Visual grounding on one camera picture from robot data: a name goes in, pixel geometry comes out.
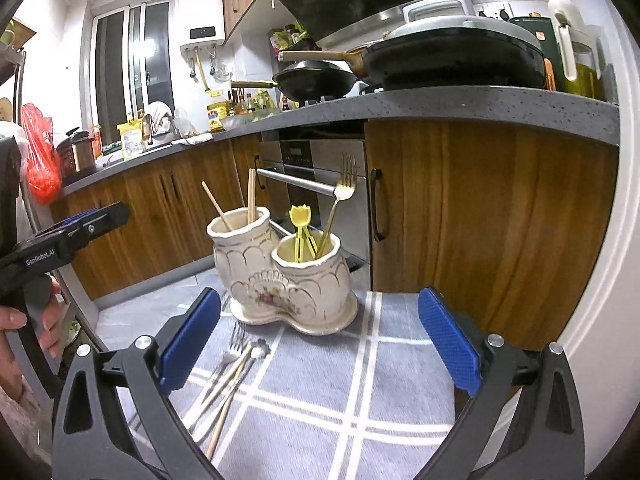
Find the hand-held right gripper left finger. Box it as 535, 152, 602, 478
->
52, 287, 223, 480

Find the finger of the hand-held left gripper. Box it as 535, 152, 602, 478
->
32, 210, 103, 246
65, 202, 130, 256

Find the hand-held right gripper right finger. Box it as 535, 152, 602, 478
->
415, 286, 586, 480

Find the silver fork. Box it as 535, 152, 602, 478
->
182, 324, 247, 431

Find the silver spoon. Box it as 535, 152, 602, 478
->
192, 338, 272, 443

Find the cream floral ceramic utensil holder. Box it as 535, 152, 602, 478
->
207, 208, 351, 328

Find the yellow plastic tulip utensil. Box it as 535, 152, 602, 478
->
289, 204, 313, 264
300, 215, 320, 261

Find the gold fork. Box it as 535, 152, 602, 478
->
316, 152, 358, 258

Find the person's left hand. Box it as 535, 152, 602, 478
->
0, 279, 64, 397

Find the wooden kitchen cabinet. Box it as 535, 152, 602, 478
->
50, 135, 266, 302
365, 120, 621, 352

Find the dark red pressure cooker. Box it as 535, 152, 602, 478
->
55, 130, 96, 176

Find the red plastic bag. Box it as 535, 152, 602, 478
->
20, 102, 63, 206

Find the yellow food bag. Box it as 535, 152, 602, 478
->
117, 120, 146, 158

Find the grey plaid tablecloth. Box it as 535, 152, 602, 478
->
95, 287, 481, 480

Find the white cloth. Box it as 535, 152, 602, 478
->
146, 101, 176, 133

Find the cream ceramic drip tray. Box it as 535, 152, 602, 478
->
229, 292, 359, 336

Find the yellow labelled bottle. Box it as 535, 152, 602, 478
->
206, 101, 236, 133

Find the kitchen window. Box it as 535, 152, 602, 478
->
92, 0, 176, 133

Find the row of seasoning bottles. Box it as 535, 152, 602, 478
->
227, 87, 278, 116

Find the stainless steel built-in oven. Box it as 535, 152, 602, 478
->
257, 130, 373, 293

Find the white water heater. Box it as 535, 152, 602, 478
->
179, 0, 226, 53

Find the grey speckled countertop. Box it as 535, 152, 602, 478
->
60, 85, 621, 196

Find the large black pan with lid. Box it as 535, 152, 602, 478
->
360, 14, 547, 90

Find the dark green kitchen appliance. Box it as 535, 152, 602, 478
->
510, 15, 563, 91

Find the white kitchen appliance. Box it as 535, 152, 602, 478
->
402, 0, 473, 23

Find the black cabinet handle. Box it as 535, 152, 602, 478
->
369, 167, 387, 242

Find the white door frame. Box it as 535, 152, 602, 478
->
555, 10, 640, 411

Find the black wok with wooden handle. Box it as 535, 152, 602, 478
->
231, 59, 357, 102

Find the brown pan with wooden handle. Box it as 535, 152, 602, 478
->
278, 45, 373, 86

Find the oil bottle with white handle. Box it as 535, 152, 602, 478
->
547, 0, 606, 99

